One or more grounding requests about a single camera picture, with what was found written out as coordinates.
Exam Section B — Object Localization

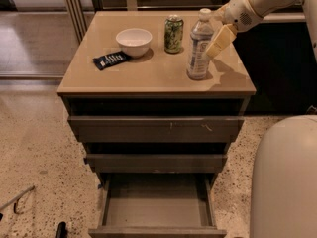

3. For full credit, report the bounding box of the top grey drawer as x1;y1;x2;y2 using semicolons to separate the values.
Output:
68;116;244;143

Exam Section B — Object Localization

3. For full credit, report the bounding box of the dark object by wall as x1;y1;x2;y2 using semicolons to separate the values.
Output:
306;105;317;115

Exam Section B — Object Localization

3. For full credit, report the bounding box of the middle grey drawer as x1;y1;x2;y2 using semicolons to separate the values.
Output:
84;154;227;173

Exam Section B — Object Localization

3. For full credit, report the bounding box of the dark blue snack packet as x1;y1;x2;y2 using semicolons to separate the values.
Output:
93;51;131;70

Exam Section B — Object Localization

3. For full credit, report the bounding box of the white ceramic bowl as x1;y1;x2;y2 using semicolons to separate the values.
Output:
116;28;153;58

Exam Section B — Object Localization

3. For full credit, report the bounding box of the clear blue plastic bottle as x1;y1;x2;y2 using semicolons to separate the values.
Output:
187;8;214;80

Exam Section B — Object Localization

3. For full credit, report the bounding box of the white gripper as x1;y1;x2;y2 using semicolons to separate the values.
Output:
205;0;263;58

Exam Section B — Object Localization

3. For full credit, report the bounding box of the open bottom grey drawer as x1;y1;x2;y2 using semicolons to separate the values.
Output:
88;174;227;238

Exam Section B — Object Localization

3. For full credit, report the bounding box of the grey drawer cabinet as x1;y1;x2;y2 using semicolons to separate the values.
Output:
56;10;257;238

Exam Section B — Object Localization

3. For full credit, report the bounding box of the green soda can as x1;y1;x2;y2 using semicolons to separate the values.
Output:
164;15;183;54

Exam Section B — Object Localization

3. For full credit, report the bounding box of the metal railing shelf frame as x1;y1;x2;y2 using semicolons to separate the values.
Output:
59;0;306;45

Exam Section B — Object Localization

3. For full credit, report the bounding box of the grey cable on floor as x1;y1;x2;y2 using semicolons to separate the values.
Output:
0;184;36;215

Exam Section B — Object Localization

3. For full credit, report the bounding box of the black object on floor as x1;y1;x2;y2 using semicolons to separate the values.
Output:
55;222;67;238

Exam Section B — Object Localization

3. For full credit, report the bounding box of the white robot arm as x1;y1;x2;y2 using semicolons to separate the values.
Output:
204;0;317;238

